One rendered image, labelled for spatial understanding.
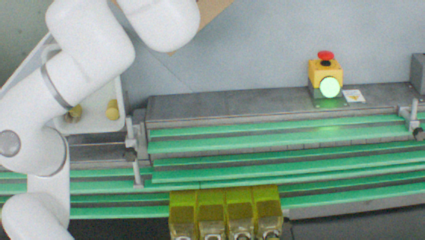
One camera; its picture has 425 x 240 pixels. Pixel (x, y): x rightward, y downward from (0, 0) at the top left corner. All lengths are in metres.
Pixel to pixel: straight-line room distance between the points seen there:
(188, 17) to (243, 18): 0.42
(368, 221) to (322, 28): 0.50
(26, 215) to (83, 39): 0.27
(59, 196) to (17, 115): 0.18
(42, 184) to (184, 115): 0.40
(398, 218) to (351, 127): 0.34
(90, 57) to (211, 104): 0.48
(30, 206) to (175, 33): 0.34
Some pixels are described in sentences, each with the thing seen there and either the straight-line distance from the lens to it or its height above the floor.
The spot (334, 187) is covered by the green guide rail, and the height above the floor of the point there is 0.91.
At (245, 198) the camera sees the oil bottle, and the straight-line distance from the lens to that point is 1.08.
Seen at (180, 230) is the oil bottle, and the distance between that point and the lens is 1.02.
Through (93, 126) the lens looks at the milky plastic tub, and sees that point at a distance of 1.20.
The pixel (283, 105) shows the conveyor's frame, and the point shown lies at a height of 0.84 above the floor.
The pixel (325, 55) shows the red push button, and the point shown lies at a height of 0.80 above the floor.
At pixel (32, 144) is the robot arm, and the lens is 0.77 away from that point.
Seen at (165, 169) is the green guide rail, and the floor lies 0.93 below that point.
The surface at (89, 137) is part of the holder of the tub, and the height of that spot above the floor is 0.78.
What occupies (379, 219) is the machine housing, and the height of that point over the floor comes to 0.91.
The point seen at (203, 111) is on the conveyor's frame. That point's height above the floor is 0.85.
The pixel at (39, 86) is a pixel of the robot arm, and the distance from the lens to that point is 0.77.
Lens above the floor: 1.85
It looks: 61 degrees down
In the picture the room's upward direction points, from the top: 176 degrees clockwise
